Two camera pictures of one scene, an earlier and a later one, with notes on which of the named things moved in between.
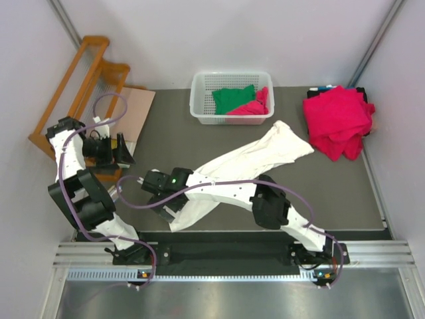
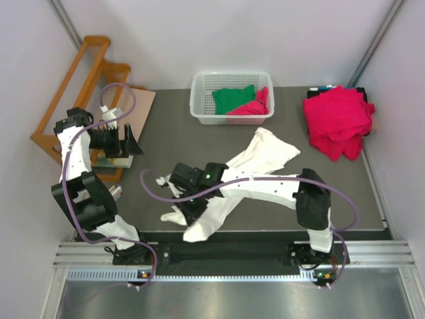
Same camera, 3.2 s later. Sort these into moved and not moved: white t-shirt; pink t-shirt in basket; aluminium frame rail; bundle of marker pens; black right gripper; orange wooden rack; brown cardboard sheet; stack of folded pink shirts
Moved: black right gripper; white t-shirt
Not moved: brown cardboard sheet; aluminium frame rail; stack of folded pink shirts; bundle of marker pens; orange wooden rack; pink t-shirt in basket
